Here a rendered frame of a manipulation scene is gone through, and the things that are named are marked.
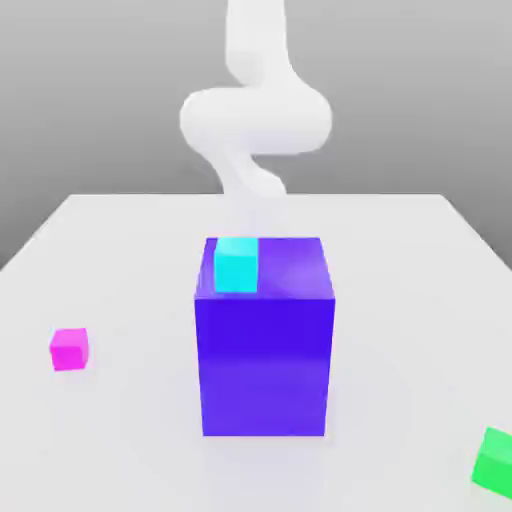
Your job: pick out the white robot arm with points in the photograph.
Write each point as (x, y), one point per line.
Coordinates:
(256, 116)

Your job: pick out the small cyan cube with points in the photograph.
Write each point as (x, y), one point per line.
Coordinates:
(236, 268)

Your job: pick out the small magenta cube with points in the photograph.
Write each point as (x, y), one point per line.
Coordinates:
(68, 350)

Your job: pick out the small green cube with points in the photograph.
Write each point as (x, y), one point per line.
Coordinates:
(494, 464)

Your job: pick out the large purple box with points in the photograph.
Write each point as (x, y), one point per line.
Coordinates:
(264, 360)

